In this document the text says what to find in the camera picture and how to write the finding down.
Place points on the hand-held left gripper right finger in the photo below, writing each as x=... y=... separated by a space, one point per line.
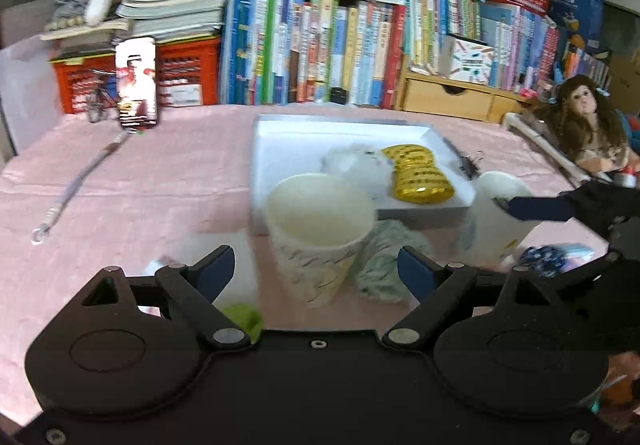
x=414 y=275

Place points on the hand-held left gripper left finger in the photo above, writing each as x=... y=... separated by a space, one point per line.
x=220 y=267

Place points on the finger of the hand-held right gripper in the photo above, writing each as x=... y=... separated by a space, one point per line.
x=540 y=208

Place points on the green white checked cloth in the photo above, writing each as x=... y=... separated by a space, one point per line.
x=387 y=265

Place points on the blue patterned cloth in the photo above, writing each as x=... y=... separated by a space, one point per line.
x=545 y=257

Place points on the plain white paper cup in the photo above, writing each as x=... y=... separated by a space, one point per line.
x=492 y=230

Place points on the bright green cloth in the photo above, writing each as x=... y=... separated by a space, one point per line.
x=245 y=317

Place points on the patterned paper cup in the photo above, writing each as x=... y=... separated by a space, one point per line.
x=315 y=255

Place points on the white shallow box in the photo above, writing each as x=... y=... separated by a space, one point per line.
x=300 y=145

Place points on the white foam piece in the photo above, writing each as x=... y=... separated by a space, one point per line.
x=220 y=270

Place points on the white plastic pipe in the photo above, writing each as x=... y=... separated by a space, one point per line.
x=545 y=145

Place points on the black binder clip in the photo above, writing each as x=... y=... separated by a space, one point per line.
x=469 y=164

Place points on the curly haired doll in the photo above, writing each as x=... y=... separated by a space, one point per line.
x=590 y=125

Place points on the gold ingot toy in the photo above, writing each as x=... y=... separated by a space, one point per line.
x=417 y=172

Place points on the pink tablecloth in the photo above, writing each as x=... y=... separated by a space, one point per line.
x=150 y=185

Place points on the wooden drawer organizer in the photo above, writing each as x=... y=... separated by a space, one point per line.
x=450 y=95

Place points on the small white printed box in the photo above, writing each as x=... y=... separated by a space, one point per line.
x=470 y=61

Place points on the red plastic crate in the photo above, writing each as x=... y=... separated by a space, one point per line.
x=185 y=75

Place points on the smartphone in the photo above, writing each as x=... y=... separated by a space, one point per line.
x=136 y=80

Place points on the miniature bicycle model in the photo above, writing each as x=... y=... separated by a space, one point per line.
x=101 y=100

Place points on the blue cardboard box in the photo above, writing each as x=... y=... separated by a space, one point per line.
x=575 y=0

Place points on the row of upright books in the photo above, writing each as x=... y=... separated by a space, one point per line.
x=325 y=50

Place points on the stack of lying books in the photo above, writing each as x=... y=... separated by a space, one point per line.
x=170 y=5

